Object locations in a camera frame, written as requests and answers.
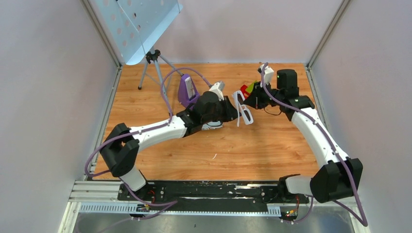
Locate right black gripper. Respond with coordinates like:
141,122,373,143
243,81,283,110

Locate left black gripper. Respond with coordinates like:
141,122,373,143
202,96,241,125

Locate white frame sunglasses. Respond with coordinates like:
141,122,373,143
232,90,254,127

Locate flag print glasses case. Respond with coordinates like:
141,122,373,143
202,121,223,131

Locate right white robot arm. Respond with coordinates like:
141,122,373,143
244,67,363,204

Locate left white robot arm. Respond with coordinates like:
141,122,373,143
98,91,243,200

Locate green block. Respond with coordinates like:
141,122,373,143
246,81,257,93

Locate red horseshoe magnet toy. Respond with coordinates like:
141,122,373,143
240,84,251,98

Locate purple metronome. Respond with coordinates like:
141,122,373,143
178,74,200,108

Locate blue perforated music stand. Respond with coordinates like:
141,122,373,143
95,0,184,91

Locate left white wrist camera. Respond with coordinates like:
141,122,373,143
209,81,225,100

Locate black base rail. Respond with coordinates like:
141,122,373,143
135,180,310,213

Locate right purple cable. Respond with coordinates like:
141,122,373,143
260,63,369,227

